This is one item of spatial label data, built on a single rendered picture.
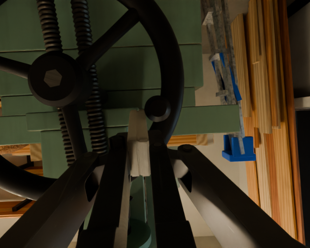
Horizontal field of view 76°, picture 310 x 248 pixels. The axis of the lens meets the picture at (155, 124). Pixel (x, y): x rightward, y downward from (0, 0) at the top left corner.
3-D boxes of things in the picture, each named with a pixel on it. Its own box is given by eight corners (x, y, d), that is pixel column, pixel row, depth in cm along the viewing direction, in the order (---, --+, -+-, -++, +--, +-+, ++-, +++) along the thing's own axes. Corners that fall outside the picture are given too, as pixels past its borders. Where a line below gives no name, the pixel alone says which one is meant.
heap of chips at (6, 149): (3, 144, 42) (5, 157, 42) (36, 138, 55) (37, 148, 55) (-38, 146, 42) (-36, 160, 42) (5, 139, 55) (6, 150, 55)
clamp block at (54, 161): (129, 126, 32) (132, 180, 32) (135, 123, 46) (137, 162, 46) (36, 131, 32) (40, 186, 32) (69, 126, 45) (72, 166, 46)
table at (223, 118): (267, 100, 33) (268, 137, 33) (210, 108, 63) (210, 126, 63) (-116, 120, 31) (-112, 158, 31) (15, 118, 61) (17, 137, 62)
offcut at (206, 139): (196, 130, 53) (196, 145, 53) (206, 130, 51) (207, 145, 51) (202, 129, 56) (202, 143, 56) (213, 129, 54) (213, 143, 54)
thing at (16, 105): (195, 87, 42) (195, 106, 42) (179, 96, 63) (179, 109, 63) (0, 96, 40) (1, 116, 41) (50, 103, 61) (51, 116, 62)
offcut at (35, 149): (51, 140, 46) (52, 156, 47) (32, 141, 45) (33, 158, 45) (50, 141, 43) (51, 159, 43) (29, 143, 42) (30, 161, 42)
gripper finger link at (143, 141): (138, 140, 13) (148, 139, 13) (137, 109, 20) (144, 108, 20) (140, 177, 15) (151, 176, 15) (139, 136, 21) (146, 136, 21)
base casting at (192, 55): (204, 43, 41) (206, 87, 42) (171, 85, 99) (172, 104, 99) (-16, 52, 40) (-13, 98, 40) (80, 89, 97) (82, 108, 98)
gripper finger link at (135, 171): (140, 176, 15) (130, 177, 15) (139, 136, 21) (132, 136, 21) (138, 140, 13) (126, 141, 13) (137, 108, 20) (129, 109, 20)
